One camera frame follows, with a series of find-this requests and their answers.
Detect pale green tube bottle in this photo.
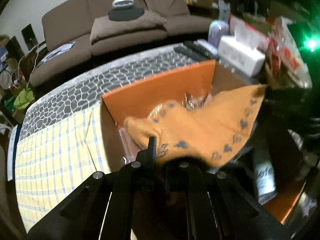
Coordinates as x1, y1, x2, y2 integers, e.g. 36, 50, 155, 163
253, 149, 276, 204

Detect orange cloth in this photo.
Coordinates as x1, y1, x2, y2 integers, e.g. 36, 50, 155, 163
124, 85, 266, 168

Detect orange cardboard box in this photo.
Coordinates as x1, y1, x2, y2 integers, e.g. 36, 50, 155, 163
101, 61, 303, 222

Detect white tissue box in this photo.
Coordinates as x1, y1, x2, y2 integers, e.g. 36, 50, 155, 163
217, 36, 265, 77

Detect grey stone pattern table cover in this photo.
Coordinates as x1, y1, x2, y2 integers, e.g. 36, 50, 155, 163
18, 42, 251, 140

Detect yellow checked tablecloth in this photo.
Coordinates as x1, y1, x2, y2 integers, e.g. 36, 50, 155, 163
15, 104, 111, 231

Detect black remote control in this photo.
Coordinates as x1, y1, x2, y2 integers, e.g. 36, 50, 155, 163
183, 41, 216, 60

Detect brown cushion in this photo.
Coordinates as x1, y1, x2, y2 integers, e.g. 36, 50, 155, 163
89, 10, 167, 44

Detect green bag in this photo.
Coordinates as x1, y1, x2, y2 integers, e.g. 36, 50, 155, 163
14, 88, 35, 111

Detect brown sofa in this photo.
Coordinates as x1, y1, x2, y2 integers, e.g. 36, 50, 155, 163
26, 0, 211, 87

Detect white oval device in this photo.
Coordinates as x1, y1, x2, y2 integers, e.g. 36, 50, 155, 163
112, 0, 135, 9

